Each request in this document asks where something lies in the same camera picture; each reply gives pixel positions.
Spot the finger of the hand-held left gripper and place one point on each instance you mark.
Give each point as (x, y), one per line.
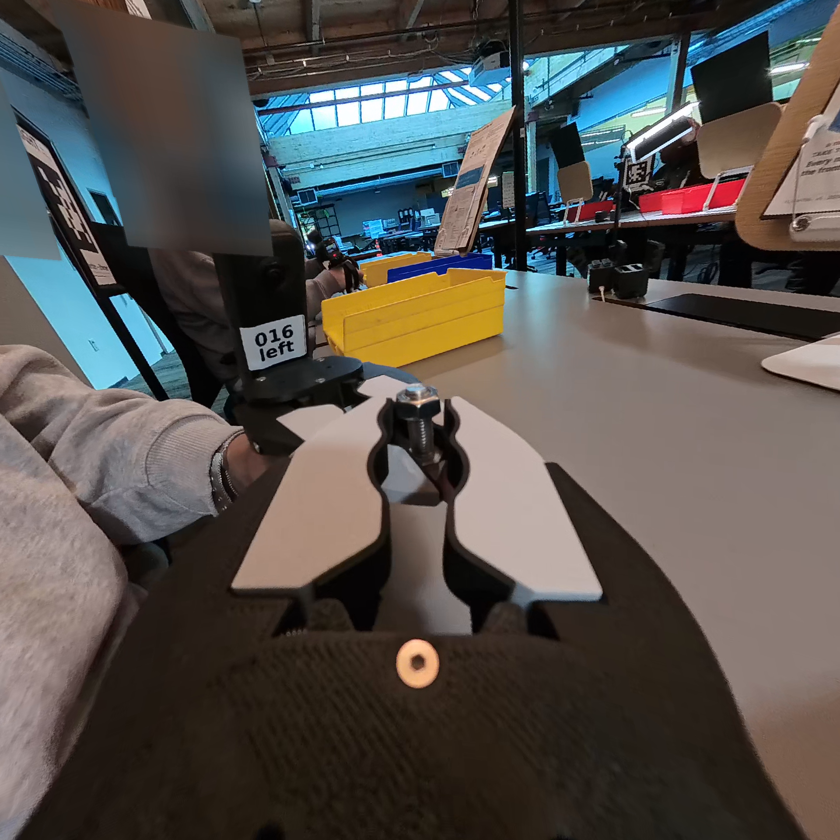
(308, 420)
(377, 388)

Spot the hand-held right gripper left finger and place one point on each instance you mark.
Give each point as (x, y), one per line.
(315, 512)

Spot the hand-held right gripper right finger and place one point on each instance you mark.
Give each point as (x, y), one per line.
(518, 518)

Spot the metal hex nut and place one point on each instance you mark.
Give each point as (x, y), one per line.
(417, 412)

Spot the metal bolt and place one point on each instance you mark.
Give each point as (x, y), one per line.
(421, 441)

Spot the person's left forearm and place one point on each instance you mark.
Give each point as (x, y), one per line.
(118, 446)

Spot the grey desk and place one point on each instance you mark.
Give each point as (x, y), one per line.
(656, 426)

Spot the black desk mat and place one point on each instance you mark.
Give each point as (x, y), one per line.
(735, 315)

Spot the desk lamp light bar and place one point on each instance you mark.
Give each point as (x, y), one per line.
(659, 131)

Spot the person's left hand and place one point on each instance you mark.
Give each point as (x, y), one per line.
(253, 466)

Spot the yellow plastic bin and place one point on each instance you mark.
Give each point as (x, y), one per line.
(420, 321)
(380, 269)

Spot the silver wristwatch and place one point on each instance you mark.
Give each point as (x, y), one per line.
(223, 479)

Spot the black office chair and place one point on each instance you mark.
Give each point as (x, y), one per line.
(203, 384)

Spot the blue plastic bin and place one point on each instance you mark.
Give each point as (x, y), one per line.
(459, 264)

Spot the brown cardboard instruction board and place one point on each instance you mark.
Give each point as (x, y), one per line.
(476, 177)

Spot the framed marker poster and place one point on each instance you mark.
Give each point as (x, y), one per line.
(65, 203)

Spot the black battery charger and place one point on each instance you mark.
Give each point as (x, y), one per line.
(630, 282)
(602, 277)

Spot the red plastic bin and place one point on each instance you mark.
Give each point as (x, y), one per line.
(695, 197)
(590, 211)

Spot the small pale document board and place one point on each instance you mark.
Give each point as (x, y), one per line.
(575, 182)

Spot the black pillar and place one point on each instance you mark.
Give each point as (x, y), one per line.
(518, 131)

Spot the person's grey sweatshirt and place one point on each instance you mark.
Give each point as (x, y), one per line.
(46, 623)

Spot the white ceiling projector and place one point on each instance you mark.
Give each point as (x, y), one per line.
(489, 64)

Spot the white document stand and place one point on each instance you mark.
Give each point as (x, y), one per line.
(807, 364)

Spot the black-and-white marker tag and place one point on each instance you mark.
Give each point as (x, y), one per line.
(640, 174)

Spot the wooden table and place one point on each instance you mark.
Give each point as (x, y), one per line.
(689, 218)

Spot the large pale document board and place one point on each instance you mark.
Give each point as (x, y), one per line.
(738, 141)

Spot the printed instruction sheet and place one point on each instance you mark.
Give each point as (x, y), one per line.
(820, 177)

